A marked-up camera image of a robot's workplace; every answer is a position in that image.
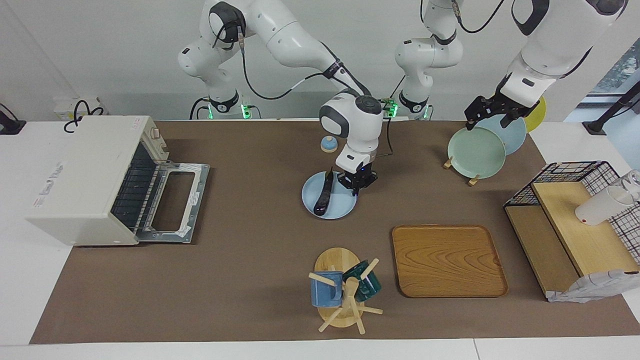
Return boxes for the black desk mount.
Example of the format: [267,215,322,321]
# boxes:
[0,103,27,136]

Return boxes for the black wire basket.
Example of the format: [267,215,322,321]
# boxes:
[504,161,640,266]

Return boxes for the toaster oven glass door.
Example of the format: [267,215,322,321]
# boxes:
[135,161,211,245]

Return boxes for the clear glass cup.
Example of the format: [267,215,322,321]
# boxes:
[622,170,640,201]

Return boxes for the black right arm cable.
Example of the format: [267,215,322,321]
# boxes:
[212,22,396,157]

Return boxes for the dark green mug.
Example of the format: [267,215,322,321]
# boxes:
[343,260,382,302]

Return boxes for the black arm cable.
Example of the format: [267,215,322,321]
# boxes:
[420,0,507,36]
[212,22,396,157]

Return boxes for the light blue racked plate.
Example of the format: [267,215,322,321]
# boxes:
[482,114,527,156]

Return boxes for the beige toaster oven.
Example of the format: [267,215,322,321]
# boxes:
[25,116,170,247]

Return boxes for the yellow plate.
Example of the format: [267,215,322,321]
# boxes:
[522,96,547,133]

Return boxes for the pale green plate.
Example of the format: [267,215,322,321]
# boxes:
[447,126,507,179]

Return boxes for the white cup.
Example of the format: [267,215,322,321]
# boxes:
[575,186,635,226]

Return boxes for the black clamp stand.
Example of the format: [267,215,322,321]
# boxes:
[582,80,640,136]

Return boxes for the wooden serving tray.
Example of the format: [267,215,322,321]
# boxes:
[391,225,509,299]

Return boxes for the grey folded cloth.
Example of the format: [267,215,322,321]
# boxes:
[547,269,640,304]

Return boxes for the wooden plate rack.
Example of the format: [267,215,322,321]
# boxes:
[443,156,481,187]

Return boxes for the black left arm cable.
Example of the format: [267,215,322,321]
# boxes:
[420,0,507,36]

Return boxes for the brown table mat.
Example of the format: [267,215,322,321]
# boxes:
[30,120,640,345]

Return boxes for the blue mug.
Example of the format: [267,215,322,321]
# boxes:
[310,271,344,308]

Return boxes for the dark purple eggplant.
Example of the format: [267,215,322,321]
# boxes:
[313,167,335,216]

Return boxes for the wooden shelf box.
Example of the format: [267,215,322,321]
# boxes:
[505,181,640,301]

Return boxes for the wooden mug tree stand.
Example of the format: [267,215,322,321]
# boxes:
[308,247,384,335]

